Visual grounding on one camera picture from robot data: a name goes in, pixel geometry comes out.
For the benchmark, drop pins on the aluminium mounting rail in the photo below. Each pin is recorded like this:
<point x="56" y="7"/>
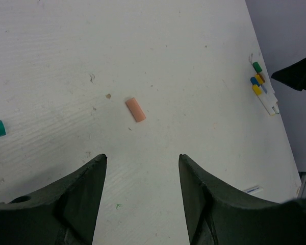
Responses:
<point x="302" y="191"/>

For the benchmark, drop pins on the yellow capped marker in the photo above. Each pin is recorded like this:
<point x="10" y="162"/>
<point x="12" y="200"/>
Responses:
<point x="263" y="98"/>

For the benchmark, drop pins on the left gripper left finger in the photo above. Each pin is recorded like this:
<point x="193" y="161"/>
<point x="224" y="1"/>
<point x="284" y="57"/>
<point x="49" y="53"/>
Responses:
<point x="63" y="212"/>

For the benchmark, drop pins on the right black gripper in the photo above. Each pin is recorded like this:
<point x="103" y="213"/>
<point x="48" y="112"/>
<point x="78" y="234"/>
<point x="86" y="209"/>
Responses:
<point x="293" y="76"/>

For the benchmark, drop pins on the peach pen cap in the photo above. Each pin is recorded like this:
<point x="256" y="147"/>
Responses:
<point x="135" y="109"/>

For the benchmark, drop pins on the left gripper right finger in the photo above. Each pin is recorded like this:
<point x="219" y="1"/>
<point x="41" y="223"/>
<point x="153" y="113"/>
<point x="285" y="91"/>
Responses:
<point x="217" y="213"/>

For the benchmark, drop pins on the blue capped marker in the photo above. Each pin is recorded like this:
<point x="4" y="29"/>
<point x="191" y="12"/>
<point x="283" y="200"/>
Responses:
<point x="258" y="82"/>

